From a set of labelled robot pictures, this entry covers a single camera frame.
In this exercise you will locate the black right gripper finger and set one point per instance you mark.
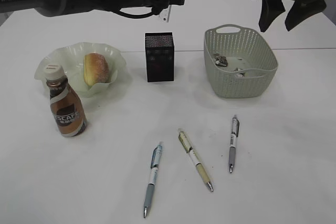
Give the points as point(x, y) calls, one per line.
point(270, 10)
point(301, 11)

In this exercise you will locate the white paper ball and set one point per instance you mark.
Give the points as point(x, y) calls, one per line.
point(239, 73)

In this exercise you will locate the dark paper ball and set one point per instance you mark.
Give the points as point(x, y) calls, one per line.
point(220, 60)

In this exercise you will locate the sugared bread roll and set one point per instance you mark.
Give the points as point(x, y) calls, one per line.
point(95, 69)

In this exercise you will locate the brown Nescafe coffee bottle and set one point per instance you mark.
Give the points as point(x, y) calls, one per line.
point(65, 104)

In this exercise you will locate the pale green plastic basket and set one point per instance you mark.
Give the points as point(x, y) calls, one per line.
point(244, 48)

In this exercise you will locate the black mesh pen holder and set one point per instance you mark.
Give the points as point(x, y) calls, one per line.
point(159, 53)

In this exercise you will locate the pale green wavy glass plate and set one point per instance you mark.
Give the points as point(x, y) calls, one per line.
point(71, 58)

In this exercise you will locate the grey grip ballpoint pen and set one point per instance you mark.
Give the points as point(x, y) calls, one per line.
point(233, 143)

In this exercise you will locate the cream grip ballpoint pen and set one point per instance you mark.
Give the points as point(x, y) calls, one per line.
point(192, 153)

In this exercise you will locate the blue grip ballpoint pen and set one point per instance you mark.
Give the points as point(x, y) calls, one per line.
point(154, 168)

